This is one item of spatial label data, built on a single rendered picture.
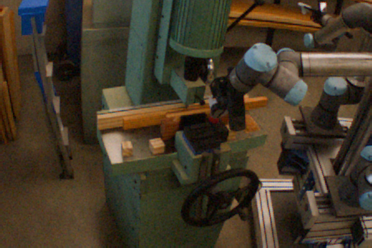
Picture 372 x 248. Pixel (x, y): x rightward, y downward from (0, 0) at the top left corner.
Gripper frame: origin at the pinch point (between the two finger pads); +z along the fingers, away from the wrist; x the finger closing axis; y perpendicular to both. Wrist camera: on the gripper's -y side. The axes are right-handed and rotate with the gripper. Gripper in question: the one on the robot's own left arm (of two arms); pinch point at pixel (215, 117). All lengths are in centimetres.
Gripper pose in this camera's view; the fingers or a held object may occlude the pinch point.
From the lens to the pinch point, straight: 119.0
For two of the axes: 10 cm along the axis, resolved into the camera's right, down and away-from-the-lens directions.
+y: -2.8, -9.0, 3.3
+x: -9.1, 1.3, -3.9
